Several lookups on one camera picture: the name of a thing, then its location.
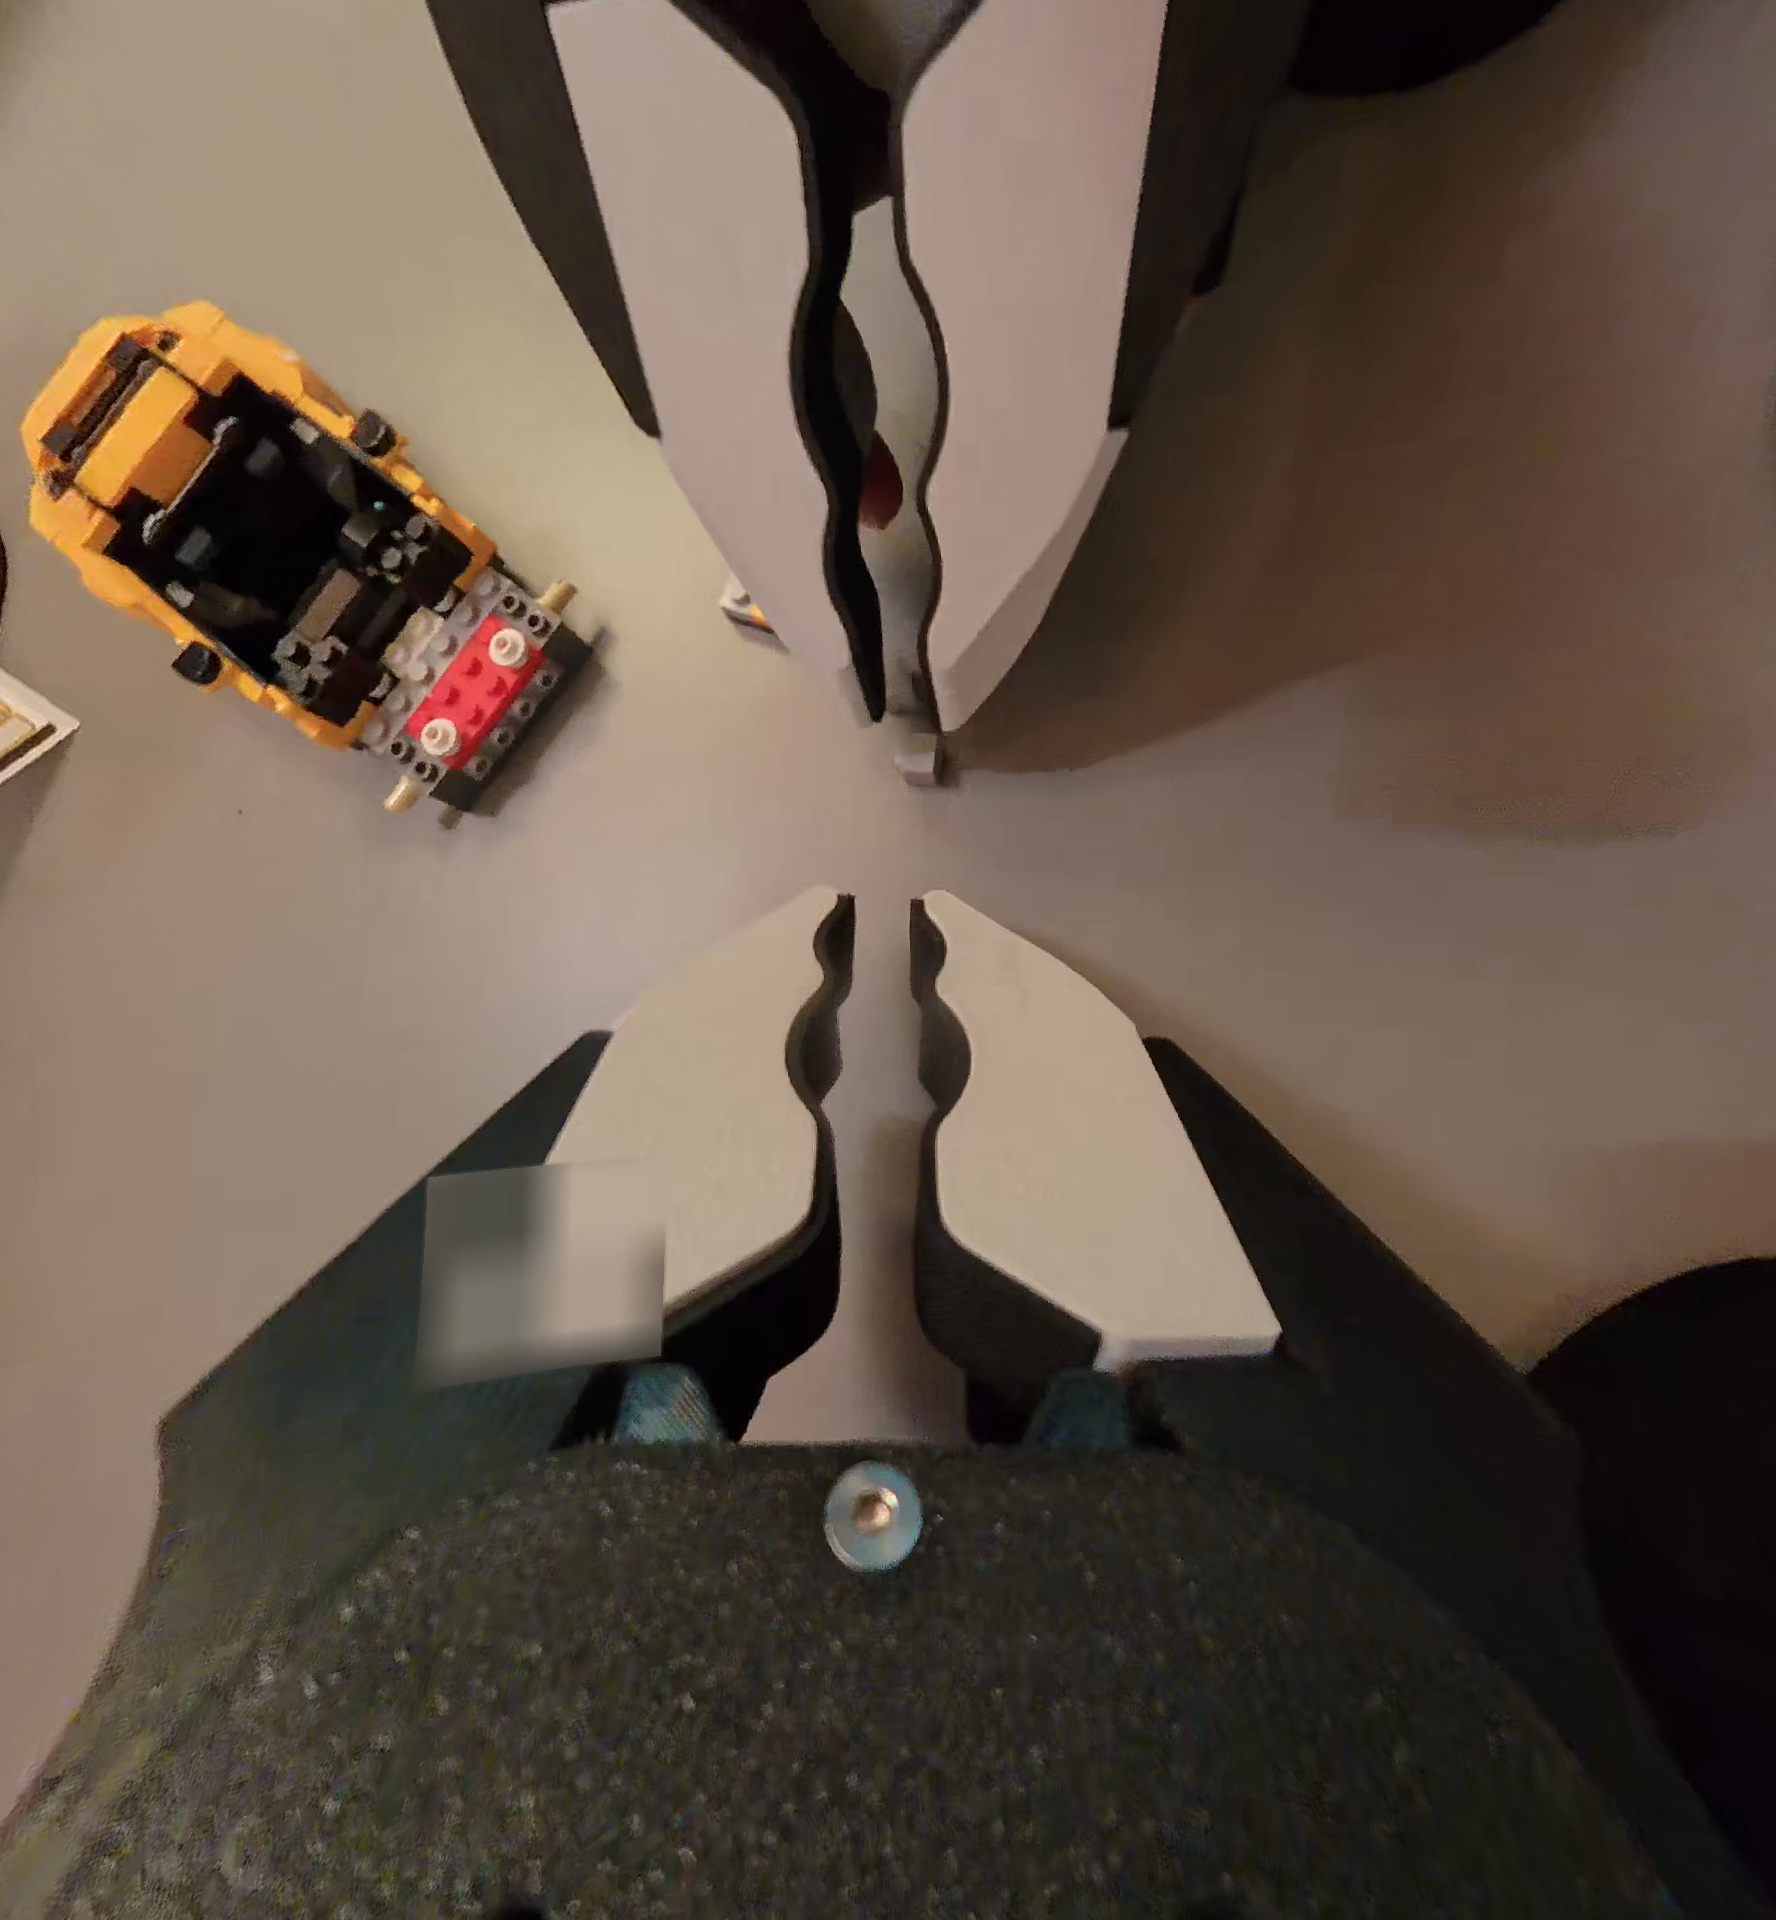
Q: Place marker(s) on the small grey lego piece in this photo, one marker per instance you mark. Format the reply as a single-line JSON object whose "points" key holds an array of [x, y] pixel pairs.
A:
{"points": [[919, 759]]}

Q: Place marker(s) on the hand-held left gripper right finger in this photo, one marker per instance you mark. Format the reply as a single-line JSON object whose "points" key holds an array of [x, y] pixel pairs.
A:
{"points": [[1084, 1169]]}

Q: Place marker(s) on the yellow lego car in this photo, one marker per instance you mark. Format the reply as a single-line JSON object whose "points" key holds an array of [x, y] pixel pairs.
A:
{"points": [[155, 433]]}

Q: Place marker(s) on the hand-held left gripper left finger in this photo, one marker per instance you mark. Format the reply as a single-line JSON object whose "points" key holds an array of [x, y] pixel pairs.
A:
{"points": [[709, 1096]]}

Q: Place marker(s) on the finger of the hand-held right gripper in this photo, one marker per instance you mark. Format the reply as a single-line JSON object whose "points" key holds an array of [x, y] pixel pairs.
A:
{"points": [[1037, 298], [677, 270]]}

